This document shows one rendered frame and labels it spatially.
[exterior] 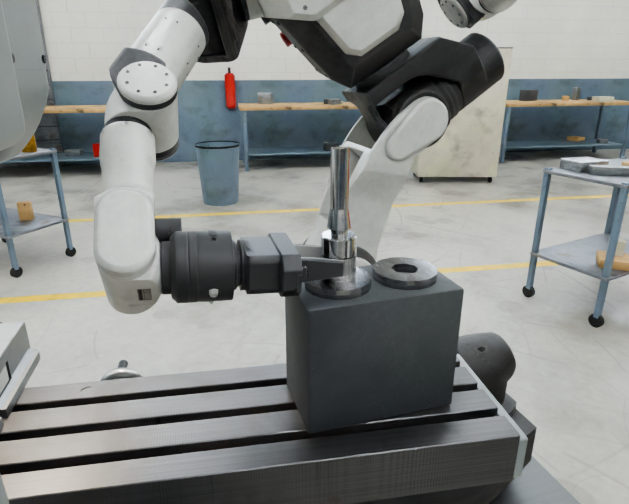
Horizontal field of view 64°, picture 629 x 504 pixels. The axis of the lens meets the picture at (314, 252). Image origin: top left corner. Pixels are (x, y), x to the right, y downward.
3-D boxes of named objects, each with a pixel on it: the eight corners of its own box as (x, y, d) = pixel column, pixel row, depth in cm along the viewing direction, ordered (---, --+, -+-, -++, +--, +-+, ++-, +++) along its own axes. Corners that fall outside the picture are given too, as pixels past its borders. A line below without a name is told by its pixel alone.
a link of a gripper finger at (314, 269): (341, 278, 65) (294, 280, 64) (343, 255, 64) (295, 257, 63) (345, 283, 64) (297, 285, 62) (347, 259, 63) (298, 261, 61)
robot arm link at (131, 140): (92, 177, 60) (96, 66, 69) (104, 224, 69) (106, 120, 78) (183, 176, 63) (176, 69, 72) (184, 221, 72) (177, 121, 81)
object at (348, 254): (341, 267, 71) (342, 233, 69) (362, 278, 67) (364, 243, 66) (313, 275, 69) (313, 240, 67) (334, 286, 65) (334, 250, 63)
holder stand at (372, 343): (286, 384, 79) (283, 265, 72) (413, 361, 85) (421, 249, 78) (308, 435, 68) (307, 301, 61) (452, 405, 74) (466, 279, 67)
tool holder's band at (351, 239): (342, 233, 69) (342, 226, 69) (364, 243, 66) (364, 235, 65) (313, 240, 67) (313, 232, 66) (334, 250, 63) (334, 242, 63)
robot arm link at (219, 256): (305, 244, 58) (198, 247, 55) (301, 319, 61) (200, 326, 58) (283, 215, 70) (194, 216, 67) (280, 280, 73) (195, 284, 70)
